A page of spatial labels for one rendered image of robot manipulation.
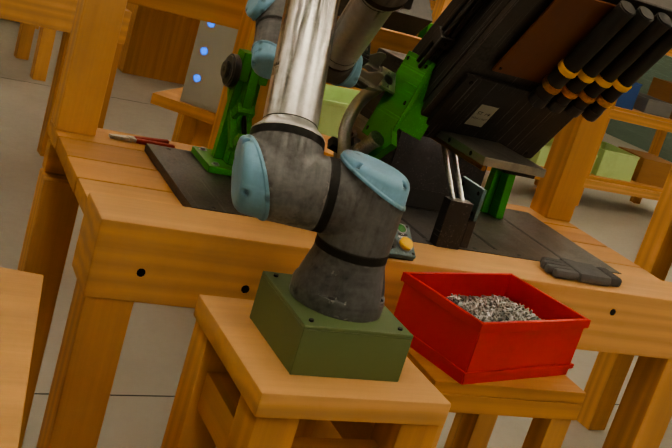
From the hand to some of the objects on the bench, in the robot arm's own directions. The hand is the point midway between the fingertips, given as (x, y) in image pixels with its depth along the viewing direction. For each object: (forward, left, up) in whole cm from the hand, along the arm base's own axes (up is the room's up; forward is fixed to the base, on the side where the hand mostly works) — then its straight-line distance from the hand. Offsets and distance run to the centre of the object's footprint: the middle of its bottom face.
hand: (379, 82), depth 218 cm
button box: (-27, +10, -32) cm, 44 cm away
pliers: (+36, +35, -32) cm, 59 cm away
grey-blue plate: (-19, -20, -29) cm, 40 cm away
